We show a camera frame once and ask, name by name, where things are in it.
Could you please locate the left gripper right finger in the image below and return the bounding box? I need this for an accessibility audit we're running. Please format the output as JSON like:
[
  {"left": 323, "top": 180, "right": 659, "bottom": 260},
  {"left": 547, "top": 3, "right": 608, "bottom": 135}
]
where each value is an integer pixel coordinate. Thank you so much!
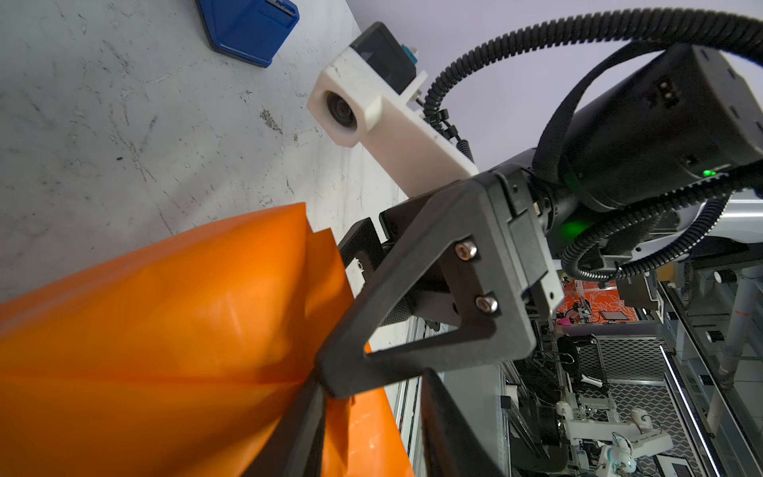
[{"left": 421, "top": 369, "right": 504, "bottom": 477}]

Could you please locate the blue tape dispenser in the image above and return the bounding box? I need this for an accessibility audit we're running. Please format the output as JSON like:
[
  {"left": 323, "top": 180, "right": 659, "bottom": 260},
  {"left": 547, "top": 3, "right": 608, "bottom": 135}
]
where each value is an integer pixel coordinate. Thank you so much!
[{"left": 196, "top": 0, "right": 300, "bottom": 68}]

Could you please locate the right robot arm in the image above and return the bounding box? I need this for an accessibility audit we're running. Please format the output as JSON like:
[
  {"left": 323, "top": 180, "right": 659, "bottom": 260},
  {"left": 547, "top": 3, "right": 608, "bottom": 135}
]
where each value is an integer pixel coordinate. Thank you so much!
[{"left": 308, "top": 45, "right": 762, "bottom": 399}]

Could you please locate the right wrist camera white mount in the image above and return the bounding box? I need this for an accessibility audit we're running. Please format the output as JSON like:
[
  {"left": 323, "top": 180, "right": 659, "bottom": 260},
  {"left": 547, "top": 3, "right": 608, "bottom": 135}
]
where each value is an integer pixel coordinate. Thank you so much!
[{"left": 307, "top": 22, "right": 478, "bottom": 197}]

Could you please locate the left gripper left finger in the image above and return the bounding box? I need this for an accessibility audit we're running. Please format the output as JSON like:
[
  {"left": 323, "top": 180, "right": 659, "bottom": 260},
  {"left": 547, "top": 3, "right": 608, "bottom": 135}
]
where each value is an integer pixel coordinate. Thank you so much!
[{"left": 242, "top": 371, "right": 327, "bottom": 476}]

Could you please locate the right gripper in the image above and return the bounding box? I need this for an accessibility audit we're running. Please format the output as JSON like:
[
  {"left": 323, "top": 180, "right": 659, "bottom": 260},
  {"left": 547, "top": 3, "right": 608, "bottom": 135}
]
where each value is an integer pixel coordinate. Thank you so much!
[{"left": 315, "top": 165, "right": 564, "bottom": 399}]

